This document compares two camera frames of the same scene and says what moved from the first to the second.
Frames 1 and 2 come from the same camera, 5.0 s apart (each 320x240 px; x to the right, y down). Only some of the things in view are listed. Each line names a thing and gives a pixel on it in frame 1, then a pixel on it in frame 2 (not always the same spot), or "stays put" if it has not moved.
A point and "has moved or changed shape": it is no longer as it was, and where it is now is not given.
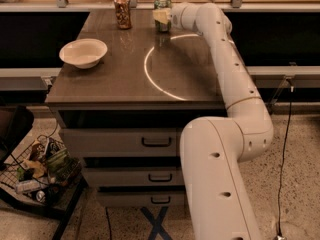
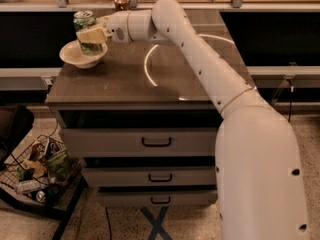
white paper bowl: x=85 y=53 stays put
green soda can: x=162 y=13 has moved or changed shape
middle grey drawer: x=135 y=176 stays put
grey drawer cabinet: x=128 y=86 stays put
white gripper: x=177 y=16 -> x=116 y=27
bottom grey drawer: x=142 y=198 stays put
